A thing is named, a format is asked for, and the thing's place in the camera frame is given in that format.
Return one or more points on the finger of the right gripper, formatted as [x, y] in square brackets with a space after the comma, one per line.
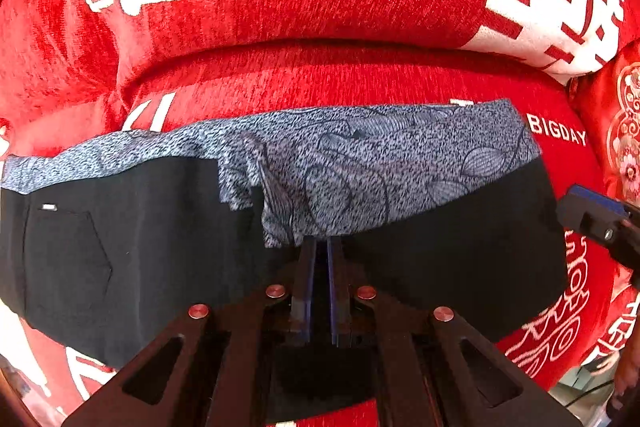
[611, 223]

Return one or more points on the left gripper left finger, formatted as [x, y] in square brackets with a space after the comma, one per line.
[206, 367]

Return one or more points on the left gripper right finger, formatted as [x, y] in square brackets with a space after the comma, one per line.
[430, 368]

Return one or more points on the black pants with grey trim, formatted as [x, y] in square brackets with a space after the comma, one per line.
[106, 243]

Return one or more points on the red embroidered pillow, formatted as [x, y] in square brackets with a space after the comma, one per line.
[608, 104]

